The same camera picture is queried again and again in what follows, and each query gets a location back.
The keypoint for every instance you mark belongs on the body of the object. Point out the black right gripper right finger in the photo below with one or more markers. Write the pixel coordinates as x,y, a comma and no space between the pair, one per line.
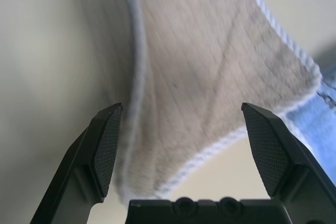
283,161

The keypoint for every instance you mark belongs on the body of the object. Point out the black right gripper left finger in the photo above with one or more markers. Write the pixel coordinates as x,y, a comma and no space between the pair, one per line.
78,161

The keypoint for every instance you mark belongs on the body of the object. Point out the beige towel white trim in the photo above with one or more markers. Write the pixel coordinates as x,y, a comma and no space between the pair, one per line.
197,64

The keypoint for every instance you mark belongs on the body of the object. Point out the blue folded towel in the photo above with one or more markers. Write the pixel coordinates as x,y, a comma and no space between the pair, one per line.
309,119

